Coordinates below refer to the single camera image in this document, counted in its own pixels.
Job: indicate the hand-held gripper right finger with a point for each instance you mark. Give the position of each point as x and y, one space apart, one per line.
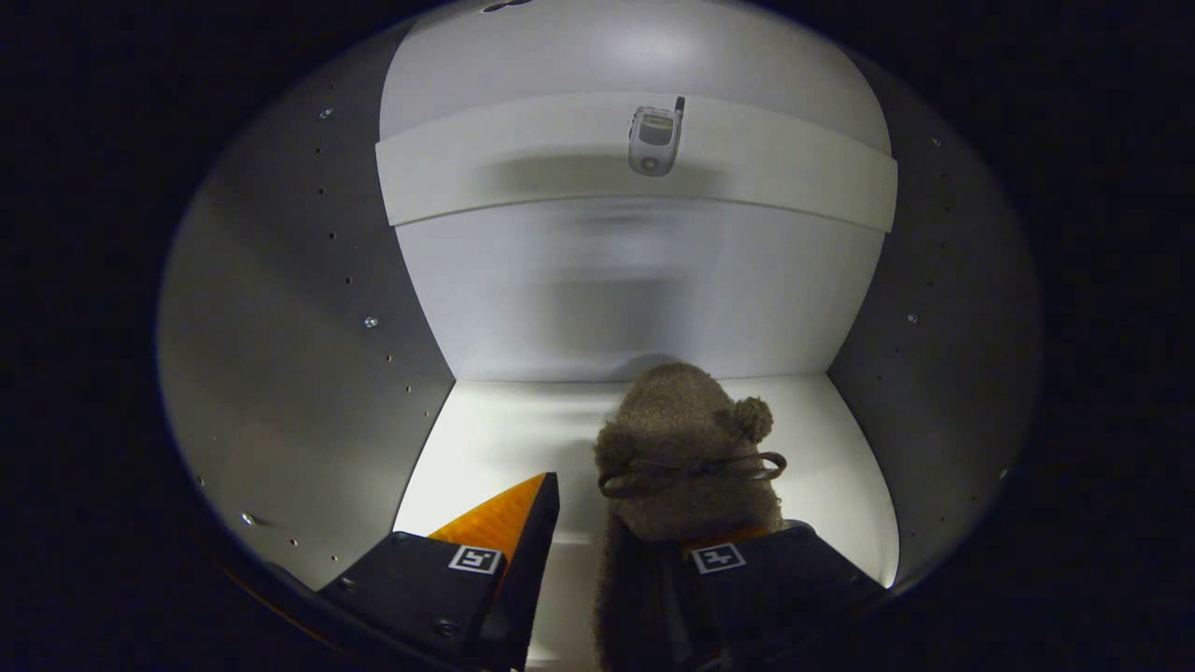
794 588

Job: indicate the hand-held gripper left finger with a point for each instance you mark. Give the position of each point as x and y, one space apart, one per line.
527 569

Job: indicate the brown fuzzy shoe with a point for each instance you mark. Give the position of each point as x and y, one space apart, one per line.
672 420

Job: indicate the grey shoe cabinet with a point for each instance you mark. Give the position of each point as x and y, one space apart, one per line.
280 327

